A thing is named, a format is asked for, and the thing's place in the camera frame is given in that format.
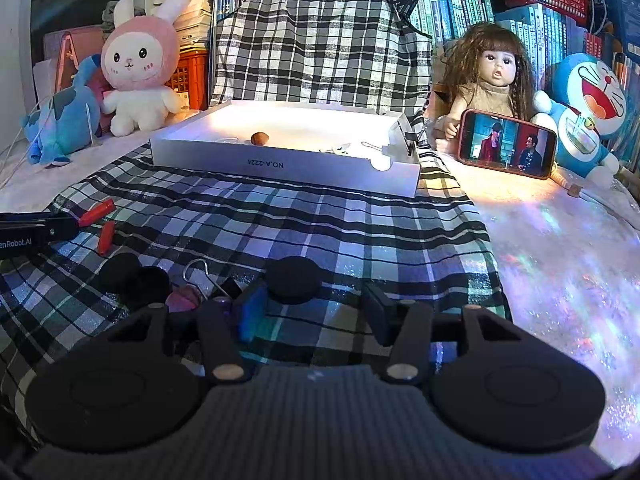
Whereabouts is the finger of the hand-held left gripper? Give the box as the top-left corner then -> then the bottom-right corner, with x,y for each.
42,212 -> 83,241

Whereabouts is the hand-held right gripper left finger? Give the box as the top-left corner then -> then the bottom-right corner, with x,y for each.
107,282 -> 271,386

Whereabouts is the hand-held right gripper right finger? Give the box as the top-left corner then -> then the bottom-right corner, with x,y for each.
362,284 -> 526,385

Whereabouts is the black binder clip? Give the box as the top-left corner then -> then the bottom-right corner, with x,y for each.
182,258 -> 246,306

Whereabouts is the red handled spring clamp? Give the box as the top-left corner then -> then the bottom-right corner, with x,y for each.
75,199 -> 117,256

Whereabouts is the white cardboard box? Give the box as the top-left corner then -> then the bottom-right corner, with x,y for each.
149,100 -> 422,198

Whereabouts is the black white plaid cloth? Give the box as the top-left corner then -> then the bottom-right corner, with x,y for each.
0,142 -> 511,441

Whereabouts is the blue spotted plush toy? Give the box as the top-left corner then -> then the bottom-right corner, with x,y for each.
21,55 -> 108,167

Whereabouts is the pink bag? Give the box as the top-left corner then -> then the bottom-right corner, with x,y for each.
42,25 -> 108,93

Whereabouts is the pink bunny plush toy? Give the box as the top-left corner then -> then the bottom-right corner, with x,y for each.
100,0 -> 194,137

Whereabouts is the red plastic crate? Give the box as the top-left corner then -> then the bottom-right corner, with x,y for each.
165,50 -> 210,111

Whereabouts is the smartphone in red case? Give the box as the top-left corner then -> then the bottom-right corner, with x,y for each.
457,108 -> 558,181

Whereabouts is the grey cloth bundle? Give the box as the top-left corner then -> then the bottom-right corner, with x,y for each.
101,1 -> 121,33

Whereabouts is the stack of white books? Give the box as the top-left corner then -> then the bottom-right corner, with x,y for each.
157,0 -> 218,56

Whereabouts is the blue cat plush toy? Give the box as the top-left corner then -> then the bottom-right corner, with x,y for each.
532,52 -> 628,183

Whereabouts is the black white plaid garment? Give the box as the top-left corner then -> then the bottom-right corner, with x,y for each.
210,0 -> 433,126

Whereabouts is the brown haired doll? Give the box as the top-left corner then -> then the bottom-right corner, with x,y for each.
432,22 -> 536,153

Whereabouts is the row of blue books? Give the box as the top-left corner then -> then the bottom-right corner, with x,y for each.
425,0 -> 640,161

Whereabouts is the dark blue box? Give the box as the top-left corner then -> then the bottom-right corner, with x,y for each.
582,0 -> 640,61

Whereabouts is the thin white cable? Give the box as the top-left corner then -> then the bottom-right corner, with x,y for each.
0,95 -> 56,186

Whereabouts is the phone charging cable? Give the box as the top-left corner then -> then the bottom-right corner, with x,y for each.
552,167 -> 583,198

